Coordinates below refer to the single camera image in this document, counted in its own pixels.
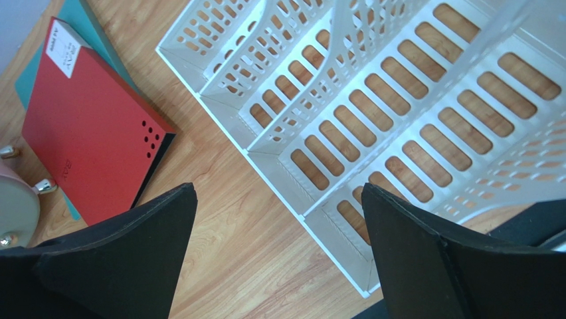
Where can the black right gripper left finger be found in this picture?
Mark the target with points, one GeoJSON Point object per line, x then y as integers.
{"type": "Point", "coordinates": [127, 266]}

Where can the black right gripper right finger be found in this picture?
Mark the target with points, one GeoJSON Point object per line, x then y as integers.
{"type": "Point", "coordinates": [430, 267]}

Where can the red file folder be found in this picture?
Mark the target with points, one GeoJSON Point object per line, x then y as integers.
{"type": "Point", "coordinates": [96, 136]}

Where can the teal file folder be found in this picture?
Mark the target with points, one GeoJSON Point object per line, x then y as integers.
{"type": "Point", "coordinates": [81, 18]}

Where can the round drawer storage box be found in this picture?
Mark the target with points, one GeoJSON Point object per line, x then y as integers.
{"type": "Point", "coordinates": [20, 207]}

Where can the white plastic file rack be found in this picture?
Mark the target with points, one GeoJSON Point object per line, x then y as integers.
{"type": "Point", "coordinates": [458, 107]}

